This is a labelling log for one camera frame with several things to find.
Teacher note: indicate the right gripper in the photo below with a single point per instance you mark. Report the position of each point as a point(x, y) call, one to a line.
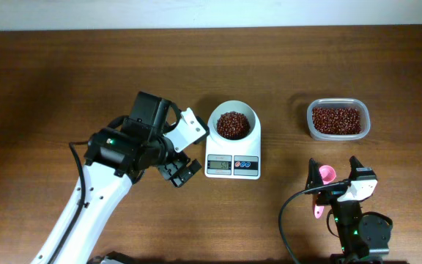
point(338, 196)

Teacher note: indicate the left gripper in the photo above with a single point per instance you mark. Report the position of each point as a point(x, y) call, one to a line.
point(179, 161)

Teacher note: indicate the pink measuring scoop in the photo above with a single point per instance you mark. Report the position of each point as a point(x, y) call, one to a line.
point(328, 175)

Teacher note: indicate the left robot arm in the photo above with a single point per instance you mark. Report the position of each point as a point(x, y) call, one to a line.
point(105, 176)

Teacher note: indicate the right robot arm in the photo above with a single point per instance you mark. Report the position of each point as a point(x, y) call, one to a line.
point(363, 236)

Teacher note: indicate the white digital kitchen scale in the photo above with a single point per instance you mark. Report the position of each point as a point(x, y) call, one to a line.
point(233, 160)

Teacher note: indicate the red adzuki beans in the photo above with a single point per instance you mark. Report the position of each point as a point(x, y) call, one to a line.
point(337, 121)

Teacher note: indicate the clear plastic container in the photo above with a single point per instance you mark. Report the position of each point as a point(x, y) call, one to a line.
point(339, 103)

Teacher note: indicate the white round bowl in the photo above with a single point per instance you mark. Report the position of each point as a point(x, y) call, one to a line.
point(240, 107)

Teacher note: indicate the red beans in bowl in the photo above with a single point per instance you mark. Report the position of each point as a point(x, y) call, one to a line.
point(233, 126)

